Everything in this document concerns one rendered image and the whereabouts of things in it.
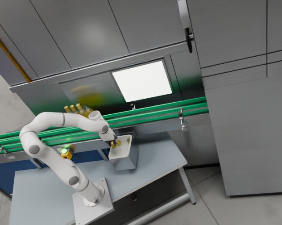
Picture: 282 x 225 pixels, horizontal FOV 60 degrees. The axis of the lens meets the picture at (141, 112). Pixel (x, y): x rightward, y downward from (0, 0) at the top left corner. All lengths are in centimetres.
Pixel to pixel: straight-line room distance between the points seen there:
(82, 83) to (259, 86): 131
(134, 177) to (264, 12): 147
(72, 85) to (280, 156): 172
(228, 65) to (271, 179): 124
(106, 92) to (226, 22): 113
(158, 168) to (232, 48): 112
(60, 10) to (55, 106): 91
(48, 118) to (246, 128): 130
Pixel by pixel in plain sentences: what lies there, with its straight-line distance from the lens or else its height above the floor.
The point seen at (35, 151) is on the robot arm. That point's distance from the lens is 155.
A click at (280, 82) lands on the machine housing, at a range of 162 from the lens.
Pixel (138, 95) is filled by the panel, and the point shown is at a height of 121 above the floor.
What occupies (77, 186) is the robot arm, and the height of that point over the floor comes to 102.
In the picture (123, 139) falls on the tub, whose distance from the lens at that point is 205.
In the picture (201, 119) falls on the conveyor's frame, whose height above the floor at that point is 100.
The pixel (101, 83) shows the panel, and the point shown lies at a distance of 201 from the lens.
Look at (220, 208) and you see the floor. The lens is 263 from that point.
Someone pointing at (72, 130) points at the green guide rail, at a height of 112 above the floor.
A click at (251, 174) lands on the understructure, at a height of 43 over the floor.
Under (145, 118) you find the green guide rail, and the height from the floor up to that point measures 109.
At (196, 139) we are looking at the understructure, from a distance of 244.
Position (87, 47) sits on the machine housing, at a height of 171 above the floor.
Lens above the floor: 237
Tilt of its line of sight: 39 degrees down
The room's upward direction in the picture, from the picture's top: 25 degrees counter-clockwise
